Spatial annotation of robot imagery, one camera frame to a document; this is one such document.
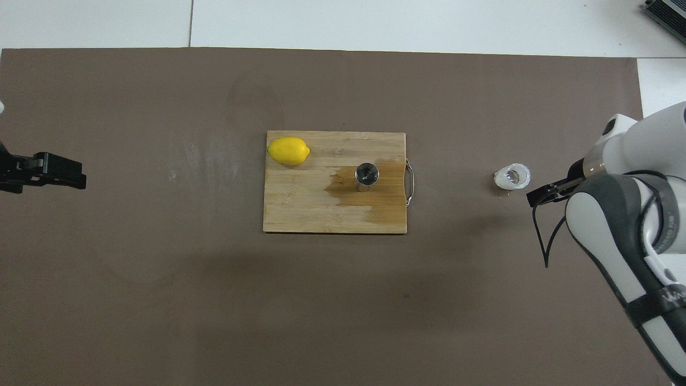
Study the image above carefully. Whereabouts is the steel double jigger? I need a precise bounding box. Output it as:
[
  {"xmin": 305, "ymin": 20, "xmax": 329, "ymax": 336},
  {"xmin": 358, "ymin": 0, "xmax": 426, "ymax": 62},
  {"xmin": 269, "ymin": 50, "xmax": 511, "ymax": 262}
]
[{"xmin": 355, "ymin": 162, "xmax": 380, "ymax": 192}]

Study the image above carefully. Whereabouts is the wooden cutting board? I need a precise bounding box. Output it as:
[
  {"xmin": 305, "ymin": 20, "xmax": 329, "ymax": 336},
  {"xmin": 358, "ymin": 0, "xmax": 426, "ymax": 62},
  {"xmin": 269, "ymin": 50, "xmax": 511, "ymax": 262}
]
[{"xmin": 263, "ymin": 130, "xmax": 416, "ymax": 235}]

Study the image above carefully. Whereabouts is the yellow lemon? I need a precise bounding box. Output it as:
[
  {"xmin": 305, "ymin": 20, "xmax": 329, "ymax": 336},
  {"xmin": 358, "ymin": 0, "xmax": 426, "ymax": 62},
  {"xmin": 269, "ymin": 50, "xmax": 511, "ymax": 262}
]
[{"xmin": 267, "ymin": 137, "xmax": 311, "ymax": 166}]

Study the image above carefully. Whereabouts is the clear faceted glass cup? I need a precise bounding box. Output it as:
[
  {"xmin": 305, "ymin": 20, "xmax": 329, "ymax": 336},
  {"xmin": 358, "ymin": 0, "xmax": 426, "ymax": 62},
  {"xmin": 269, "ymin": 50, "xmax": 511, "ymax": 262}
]
[{"xmin": 494, "ymin": 163, "xmax": 532, "ymax": 191}]

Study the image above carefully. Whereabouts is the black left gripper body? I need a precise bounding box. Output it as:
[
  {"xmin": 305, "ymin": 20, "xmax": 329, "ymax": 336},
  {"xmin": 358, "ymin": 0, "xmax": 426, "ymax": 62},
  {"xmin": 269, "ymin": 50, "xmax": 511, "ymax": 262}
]
[{"xmin": 0, "ymin": 142, "xmax": 34, "ymax": 194}]

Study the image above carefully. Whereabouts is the brown paper table mat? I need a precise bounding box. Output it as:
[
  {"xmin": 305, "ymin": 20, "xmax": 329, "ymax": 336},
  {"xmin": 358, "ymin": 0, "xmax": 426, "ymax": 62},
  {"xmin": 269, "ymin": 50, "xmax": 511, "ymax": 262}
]
[{"xmin": 0, "ymin": 47, "xmax": 673, "ymax": 386}]

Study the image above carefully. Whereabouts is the grey metal device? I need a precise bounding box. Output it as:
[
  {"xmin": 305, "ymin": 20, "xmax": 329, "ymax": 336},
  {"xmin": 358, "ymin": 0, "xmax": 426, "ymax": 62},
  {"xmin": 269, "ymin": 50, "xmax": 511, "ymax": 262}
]
[{"xmin": 642, "ymin": 0, "xmax": 686, "ymax": 39}]

